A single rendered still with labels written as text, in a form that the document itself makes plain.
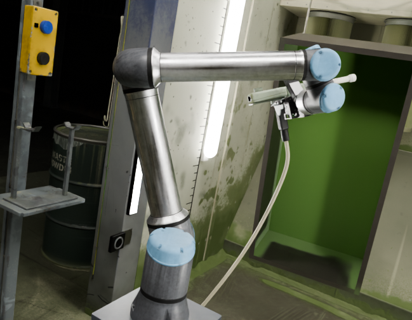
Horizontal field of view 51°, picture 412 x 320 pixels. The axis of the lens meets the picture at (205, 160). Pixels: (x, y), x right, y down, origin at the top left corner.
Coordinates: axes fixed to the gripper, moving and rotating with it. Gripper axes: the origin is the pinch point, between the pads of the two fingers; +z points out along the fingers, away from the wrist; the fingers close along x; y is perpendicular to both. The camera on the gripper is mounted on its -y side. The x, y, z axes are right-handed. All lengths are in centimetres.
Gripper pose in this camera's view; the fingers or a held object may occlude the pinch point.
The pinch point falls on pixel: (278, 101)
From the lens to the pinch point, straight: 175.4
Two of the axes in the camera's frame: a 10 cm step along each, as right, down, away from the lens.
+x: 9.2, -2.5, 3.0
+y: 2.3, 9.7, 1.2
